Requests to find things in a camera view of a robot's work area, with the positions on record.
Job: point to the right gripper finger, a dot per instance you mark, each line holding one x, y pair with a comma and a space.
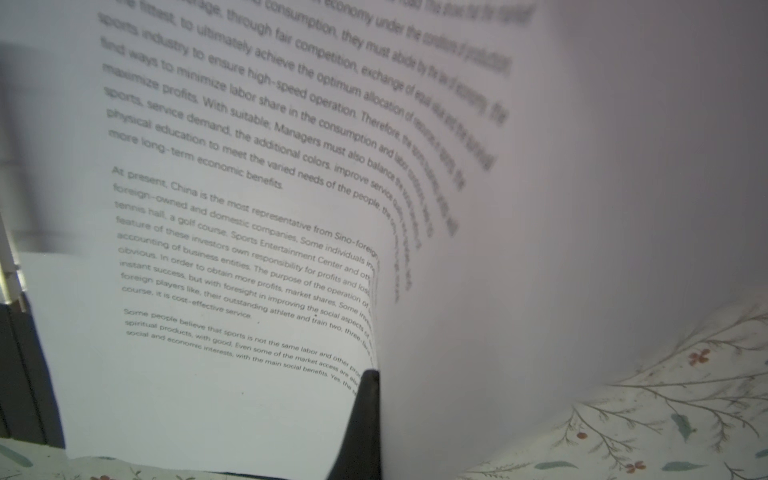
359, 457

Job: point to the printed paper sheet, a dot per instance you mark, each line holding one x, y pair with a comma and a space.
193, 319
559, 207

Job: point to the printed paper sheet back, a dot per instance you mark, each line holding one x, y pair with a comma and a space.
559, 207

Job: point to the blue black folder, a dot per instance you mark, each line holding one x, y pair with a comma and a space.
29, 411

